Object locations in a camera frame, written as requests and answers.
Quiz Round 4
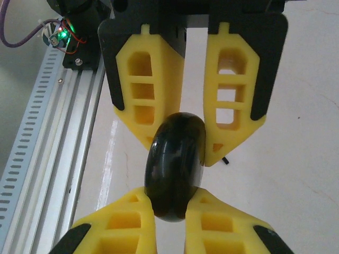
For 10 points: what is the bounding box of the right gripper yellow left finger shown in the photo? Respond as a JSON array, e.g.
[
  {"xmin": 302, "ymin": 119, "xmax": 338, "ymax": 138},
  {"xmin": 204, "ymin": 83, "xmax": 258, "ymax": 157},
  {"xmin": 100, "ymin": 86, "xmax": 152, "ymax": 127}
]
[{"xmin": 52, "ymin": 185, "xmax": 157, "ymax": 254}]

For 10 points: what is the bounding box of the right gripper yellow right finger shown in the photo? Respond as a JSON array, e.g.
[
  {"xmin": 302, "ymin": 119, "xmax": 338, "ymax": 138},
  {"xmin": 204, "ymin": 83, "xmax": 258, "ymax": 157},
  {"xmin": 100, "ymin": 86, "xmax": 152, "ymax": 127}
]
[{"xmin": 184, "ymin": 187, "xmax": 295, "ymax": 254}]

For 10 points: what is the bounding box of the black glossy earbud charging case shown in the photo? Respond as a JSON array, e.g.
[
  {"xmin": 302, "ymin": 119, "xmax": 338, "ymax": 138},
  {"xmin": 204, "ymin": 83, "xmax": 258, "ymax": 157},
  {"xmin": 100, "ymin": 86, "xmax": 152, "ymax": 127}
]
[{"xmin": 144, "ymin": 111, "xmax": 207, "ymax": 223}]

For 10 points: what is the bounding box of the circuit board with green LED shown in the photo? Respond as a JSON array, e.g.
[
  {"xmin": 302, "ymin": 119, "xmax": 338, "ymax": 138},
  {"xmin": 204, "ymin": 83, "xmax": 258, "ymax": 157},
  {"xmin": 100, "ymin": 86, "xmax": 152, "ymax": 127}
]
[{"xmin": 41, "ymin": 20, "xmax": 73, "ymax": 50}]

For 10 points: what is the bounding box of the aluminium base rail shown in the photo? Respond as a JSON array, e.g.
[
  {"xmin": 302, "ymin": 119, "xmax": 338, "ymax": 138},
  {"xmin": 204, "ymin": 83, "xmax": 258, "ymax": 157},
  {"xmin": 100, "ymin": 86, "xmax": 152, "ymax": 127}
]
[{"xmin": 0, "ymin": 67, "xmax": 108, "ymax": 254}]

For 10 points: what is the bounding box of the grey slotted cable duct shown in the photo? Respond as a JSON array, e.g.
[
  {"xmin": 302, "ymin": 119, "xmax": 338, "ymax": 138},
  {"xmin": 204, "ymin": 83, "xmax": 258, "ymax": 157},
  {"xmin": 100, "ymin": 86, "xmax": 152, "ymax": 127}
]
[{"xmin": 0, "ymin": 46, "xmax": 68, "ymax": 254}]

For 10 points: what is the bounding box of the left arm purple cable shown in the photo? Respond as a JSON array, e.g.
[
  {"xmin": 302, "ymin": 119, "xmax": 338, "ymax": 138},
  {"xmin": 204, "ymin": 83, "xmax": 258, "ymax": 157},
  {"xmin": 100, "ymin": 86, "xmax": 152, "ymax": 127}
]
[{"xmin": 0, "ymin": 0, "xmax": 63, "ymax": 49}]

